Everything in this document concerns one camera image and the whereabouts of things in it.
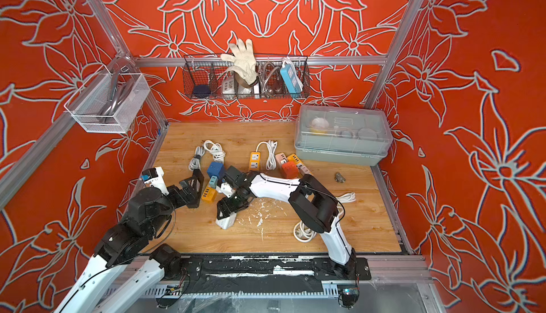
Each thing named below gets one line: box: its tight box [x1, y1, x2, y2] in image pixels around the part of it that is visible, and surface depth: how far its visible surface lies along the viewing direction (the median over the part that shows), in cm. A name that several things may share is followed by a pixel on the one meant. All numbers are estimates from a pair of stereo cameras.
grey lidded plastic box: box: [294, 105, 394, 166], surface depth 94 cm
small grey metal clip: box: [334, 172, 346, 183], surface depth 97 cm
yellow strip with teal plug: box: [201, 174, 219, 203], surface depth 91 cm
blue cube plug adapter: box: [206, 161, 225, 180], surface depth 92 cm
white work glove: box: [220, 38, 259, 88], surface depth 90 cm
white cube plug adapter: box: [215, 211, 237, 230], surface depth 81 cm
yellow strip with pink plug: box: [287, 153, 313, 178], surface depth 101 cm
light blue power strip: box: [280, 63, 304, 94], surface depth 89 cm
